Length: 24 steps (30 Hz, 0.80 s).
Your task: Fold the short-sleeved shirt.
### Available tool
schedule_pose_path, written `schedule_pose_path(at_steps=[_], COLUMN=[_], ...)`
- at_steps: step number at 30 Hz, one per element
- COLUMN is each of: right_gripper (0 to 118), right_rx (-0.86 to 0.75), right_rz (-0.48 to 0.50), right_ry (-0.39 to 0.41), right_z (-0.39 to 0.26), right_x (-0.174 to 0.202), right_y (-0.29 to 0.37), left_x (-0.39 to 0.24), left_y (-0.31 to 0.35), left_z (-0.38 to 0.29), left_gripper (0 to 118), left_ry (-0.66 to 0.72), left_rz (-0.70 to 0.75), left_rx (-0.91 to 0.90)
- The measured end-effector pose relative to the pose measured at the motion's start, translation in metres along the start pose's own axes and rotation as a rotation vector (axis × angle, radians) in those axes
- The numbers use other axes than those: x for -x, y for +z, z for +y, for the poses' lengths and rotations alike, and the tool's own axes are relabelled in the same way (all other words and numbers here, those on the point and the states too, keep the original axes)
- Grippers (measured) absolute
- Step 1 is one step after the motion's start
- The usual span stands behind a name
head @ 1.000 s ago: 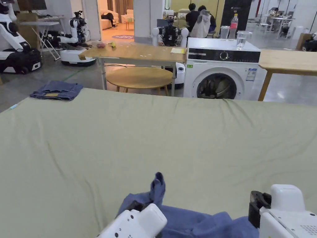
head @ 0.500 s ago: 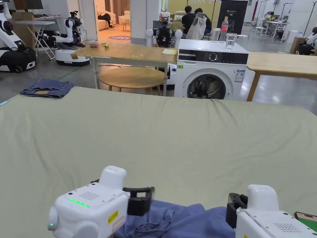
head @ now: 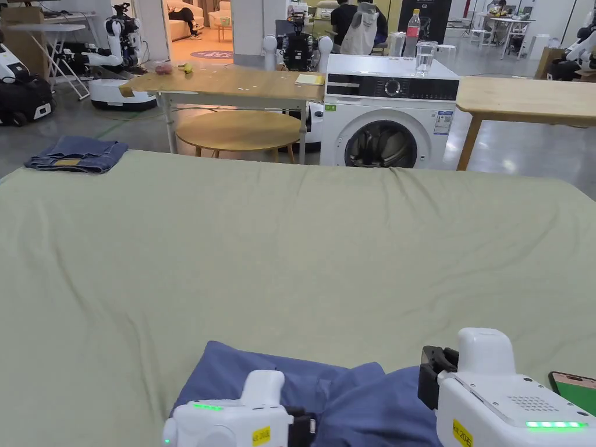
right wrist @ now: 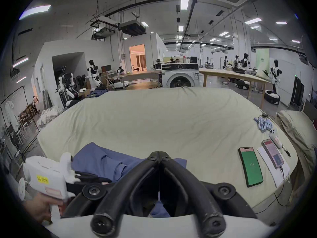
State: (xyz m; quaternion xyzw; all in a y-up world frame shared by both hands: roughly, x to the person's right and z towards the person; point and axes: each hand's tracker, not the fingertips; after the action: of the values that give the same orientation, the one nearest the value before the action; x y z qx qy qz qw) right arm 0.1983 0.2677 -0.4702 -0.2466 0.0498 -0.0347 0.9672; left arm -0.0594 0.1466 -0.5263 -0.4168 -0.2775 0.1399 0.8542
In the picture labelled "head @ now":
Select white washing machine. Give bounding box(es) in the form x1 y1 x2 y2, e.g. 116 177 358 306
320 8 462 171

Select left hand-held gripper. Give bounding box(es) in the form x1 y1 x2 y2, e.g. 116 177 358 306
161 370 322 447

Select folded blue jeans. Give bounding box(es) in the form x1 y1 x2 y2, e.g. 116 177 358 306
24 135 130 175

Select bed with pale green sheet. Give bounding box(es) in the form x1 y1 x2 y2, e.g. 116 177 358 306
0 148 596 447

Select white folding table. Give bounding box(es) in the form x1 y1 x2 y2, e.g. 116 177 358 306
6 22 92 101

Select rectangular wooden table white legs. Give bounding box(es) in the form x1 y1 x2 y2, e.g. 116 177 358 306
118 62 327 166

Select dark blue shirt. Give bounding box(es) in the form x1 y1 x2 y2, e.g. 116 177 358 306
169 340 449 447

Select black phone with green screen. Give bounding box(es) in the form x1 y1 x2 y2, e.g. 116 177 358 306
548 370 596 416

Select black and white humanoid robot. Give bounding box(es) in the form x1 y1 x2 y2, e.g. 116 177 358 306
262 15 335 154

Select white robot with black base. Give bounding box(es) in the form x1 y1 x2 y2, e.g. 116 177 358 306
0 43 58 128

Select round low wooden table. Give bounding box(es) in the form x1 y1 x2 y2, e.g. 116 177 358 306
175 109 303 164

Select wooden table with wooden legs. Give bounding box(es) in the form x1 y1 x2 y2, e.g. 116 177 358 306
455 76 596 172

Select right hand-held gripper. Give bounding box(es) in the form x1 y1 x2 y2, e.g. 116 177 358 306
417 327 596 447

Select white robot on round base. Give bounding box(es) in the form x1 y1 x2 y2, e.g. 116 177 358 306
81 2 158 113

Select pale sofa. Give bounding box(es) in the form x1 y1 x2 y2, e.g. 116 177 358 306
166 0 232 41

